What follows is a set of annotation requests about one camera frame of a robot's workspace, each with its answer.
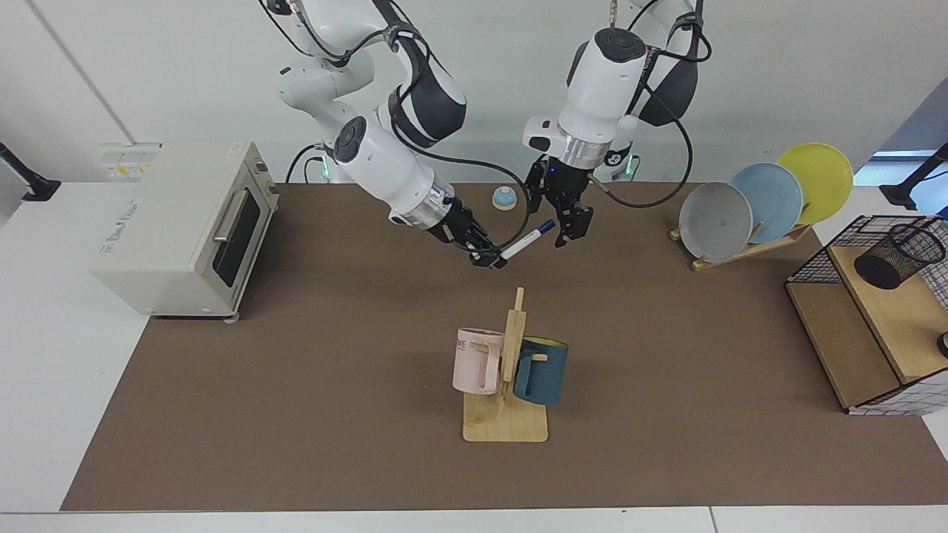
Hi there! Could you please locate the white marker with blue cap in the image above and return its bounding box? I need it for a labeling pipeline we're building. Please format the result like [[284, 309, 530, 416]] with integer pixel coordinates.
[[501, 219, 556, 261]]

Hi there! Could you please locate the black mesh pen holder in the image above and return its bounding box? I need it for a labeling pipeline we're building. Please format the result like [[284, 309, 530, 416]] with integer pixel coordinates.
[[854, 224, 947, 291]]

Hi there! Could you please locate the pink cup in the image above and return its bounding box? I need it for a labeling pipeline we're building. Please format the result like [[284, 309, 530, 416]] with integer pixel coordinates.
[[453, 327, 506, 396]]

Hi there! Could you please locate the dark teal cup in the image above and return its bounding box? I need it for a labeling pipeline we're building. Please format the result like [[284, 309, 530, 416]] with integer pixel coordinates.
[[513, 337, 570, 406]]

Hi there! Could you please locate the grey plate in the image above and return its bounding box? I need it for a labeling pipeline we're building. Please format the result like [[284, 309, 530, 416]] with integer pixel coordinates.
[[679, 182, 754, 263]]

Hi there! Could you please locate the wooden plate rack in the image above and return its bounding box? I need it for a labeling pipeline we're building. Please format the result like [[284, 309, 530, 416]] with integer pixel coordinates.
[[669, 222, 813, 272]]

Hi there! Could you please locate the brown table cloth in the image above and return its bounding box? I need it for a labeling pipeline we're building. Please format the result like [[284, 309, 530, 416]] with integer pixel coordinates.
[[61, 183, 948, 512]]

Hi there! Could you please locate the wooden cup stand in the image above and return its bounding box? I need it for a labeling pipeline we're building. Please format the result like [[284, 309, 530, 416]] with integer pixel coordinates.
[[463, 287, 550, 443]]

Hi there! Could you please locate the light blue plate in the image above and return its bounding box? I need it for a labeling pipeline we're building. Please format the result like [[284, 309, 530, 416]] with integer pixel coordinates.
[[730, 163, 804, 245]]

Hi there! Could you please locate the yellow plate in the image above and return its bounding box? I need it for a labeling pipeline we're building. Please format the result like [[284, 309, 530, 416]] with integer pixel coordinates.
[[776, 143, 854, 226]]

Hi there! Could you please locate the pale toaster oven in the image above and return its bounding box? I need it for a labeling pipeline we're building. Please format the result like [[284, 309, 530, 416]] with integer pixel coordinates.
[[89, 141, 281, 323]]

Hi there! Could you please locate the black stand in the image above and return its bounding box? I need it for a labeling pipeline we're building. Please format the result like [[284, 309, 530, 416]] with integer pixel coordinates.
[[880, 143, 948, 212], [0, 142, 61, 202]]

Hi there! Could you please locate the black base cable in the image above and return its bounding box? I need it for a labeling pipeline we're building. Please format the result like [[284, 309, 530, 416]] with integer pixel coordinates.
[[284, 143, 328, 184]]

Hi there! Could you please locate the wire basket with wooden floor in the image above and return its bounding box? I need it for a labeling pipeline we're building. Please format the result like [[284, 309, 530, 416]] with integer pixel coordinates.
[[785, 215, 948, 417]]

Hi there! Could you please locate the white wall outlet box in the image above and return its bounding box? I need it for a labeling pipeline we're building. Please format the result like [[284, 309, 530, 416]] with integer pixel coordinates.
[[99, 143, 162, 181]]

